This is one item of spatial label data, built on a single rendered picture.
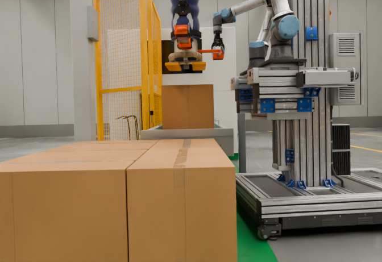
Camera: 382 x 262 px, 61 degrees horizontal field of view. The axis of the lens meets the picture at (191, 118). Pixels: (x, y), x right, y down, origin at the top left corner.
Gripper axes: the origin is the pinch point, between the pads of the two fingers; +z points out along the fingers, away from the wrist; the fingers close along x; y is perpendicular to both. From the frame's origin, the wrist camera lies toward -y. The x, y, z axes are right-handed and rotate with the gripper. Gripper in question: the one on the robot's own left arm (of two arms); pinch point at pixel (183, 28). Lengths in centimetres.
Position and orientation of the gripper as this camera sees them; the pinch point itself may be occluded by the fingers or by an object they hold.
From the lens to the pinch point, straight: 189.7
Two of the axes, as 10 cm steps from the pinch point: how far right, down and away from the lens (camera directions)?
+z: 0.1, 10.0, 0.1
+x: -10.0, 0.1, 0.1
